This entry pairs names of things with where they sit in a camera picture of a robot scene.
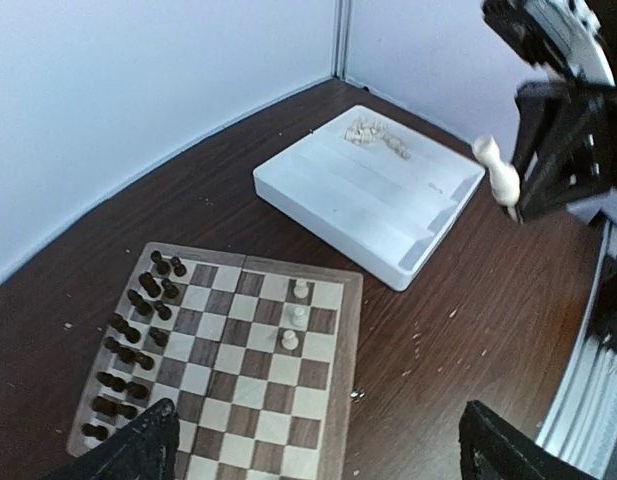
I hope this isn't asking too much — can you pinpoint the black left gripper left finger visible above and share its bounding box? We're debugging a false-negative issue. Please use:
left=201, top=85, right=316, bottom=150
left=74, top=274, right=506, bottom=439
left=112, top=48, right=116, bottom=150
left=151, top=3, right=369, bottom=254
left=44, top=398, right=180, bottom=480

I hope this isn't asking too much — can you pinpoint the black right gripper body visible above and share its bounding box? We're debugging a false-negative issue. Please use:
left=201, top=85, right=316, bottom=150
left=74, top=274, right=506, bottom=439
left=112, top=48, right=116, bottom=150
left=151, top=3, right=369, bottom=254
left=511, top=81, right=617, bottom=222

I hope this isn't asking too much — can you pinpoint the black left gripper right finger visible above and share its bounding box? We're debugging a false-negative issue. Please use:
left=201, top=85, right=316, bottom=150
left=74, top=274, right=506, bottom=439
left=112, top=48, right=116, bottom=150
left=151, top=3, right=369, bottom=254
left=459, top=400, right=588, bottom=480

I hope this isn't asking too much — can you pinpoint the white chess rook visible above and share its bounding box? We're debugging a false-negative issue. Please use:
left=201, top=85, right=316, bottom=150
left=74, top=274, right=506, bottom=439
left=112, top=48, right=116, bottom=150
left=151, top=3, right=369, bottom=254
left=472, top=135, right=520, bottom=207

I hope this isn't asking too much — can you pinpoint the white chess pawn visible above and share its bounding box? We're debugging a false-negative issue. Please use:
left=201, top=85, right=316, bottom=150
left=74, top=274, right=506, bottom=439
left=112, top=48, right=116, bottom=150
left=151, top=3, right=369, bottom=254
left=290, top=306, right=308, bottom=329
left=293, top=279, right=310, bottom=299
left=280, top=329, right=300, bottom=352

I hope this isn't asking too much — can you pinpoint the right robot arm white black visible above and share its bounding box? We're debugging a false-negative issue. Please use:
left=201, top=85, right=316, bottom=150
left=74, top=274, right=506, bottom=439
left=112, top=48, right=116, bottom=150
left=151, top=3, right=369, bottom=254
left=472, top=1, right=617, bottom=223

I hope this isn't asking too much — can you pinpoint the row of dark chess pieces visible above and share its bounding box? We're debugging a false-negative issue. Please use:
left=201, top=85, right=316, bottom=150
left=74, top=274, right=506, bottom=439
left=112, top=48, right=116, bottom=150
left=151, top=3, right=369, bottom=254
left=75, top=245, right=189, bottom=447

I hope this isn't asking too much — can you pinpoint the wooden chess board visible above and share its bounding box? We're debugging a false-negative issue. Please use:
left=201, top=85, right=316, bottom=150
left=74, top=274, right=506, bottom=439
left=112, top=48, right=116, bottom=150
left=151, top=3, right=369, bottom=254
left=67, top=242, right=363, bottom=479

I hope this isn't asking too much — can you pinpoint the pile of white chess pieces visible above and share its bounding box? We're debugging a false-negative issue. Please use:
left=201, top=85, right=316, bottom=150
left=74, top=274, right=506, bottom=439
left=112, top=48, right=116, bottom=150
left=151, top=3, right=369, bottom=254
left=344, top=117, right=411, bottom=160

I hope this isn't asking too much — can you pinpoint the white plastic tray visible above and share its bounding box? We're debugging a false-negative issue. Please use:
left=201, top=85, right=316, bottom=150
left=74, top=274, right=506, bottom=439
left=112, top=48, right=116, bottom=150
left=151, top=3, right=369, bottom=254
left=253, top=105, right=484, bottom=291

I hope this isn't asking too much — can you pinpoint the front aluminium rail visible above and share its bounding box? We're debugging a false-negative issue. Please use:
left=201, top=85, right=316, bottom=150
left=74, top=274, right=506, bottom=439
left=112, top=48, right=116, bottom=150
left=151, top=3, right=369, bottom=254
left=535, top=217, right=617, bottom=479

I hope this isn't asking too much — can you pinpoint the right aluminium frame post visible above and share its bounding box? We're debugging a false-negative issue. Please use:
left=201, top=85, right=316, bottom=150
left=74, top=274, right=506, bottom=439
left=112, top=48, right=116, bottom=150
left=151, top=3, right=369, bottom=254
left=331, top=0, right=352, bottom=80

